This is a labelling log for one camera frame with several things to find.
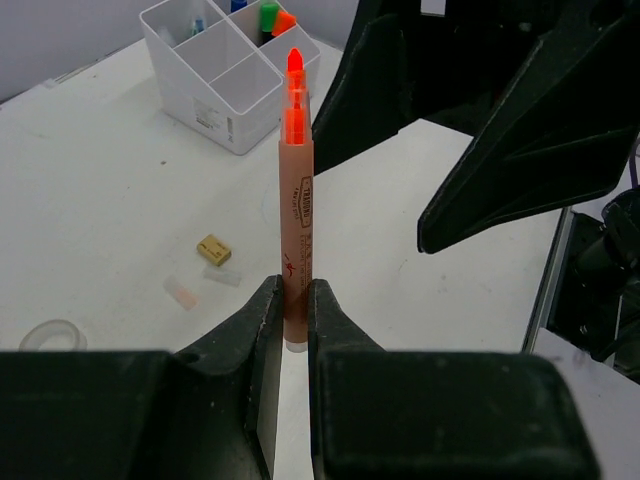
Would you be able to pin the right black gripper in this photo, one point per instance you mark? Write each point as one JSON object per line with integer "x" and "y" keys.
{"x": 551, "y": 84}

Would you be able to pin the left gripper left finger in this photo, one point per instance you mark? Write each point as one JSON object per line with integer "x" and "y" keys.
{"x": 208, "y": 411}

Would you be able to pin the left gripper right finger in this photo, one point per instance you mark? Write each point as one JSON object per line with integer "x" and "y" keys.
{"x": 378, "y": 414}

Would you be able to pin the orange pen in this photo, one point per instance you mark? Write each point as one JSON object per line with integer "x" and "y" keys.
{"x": 296, "y": 169}

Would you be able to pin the green black highlighter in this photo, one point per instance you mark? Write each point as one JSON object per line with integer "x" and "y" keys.
{"x": 268, "y": 13}

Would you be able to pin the orange black highlighter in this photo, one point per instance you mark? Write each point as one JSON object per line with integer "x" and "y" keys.
{"x": 283, "y": 22}

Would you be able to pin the green pen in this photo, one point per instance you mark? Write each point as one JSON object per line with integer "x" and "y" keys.
{"x": 198, "y": 25}

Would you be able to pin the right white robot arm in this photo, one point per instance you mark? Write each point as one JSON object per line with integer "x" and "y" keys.
{"x": 546, "y": 92}

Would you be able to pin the clear pen cap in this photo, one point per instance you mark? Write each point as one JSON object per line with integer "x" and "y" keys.
{"x": 179, "y": 293}
{"x": 223, "y": 276}

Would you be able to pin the small wooden block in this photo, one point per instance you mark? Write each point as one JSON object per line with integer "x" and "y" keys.
{"x": 214, "y": 250}

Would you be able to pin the clear tape roll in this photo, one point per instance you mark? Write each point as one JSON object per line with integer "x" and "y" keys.
{"x": 36, "y": 338}

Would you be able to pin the blue item in organizer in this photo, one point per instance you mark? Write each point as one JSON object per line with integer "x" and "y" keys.
{"x": 236, "y": 5}

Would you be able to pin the white compartment organizer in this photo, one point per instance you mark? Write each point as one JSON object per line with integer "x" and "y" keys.
{"x": 223, "y": 83}

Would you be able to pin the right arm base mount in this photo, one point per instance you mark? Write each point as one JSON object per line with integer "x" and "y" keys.
{"x": 589, "y": 292}

